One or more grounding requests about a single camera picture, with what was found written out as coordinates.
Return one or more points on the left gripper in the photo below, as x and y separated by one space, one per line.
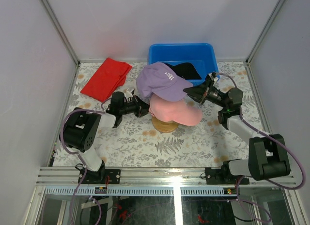
140 104

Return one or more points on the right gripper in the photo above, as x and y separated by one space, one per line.
200 94

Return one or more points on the pink baseball cap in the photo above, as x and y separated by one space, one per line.
179 112

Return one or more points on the black cap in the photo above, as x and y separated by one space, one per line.
185 70

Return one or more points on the wooden hat stand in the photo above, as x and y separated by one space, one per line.
164 127

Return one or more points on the purple LA baseball cap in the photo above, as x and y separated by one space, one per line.
161 80

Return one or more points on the blue plastic bin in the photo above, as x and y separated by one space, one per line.
200 55

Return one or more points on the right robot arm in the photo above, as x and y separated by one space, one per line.
267 158

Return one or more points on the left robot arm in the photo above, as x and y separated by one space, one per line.
79 128

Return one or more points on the red folded cloth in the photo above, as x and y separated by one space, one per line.
107 78

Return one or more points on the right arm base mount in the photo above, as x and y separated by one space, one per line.
220 176

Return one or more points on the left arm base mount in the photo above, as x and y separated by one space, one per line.
102 176

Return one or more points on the aluminium front rail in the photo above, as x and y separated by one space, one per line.
138 181

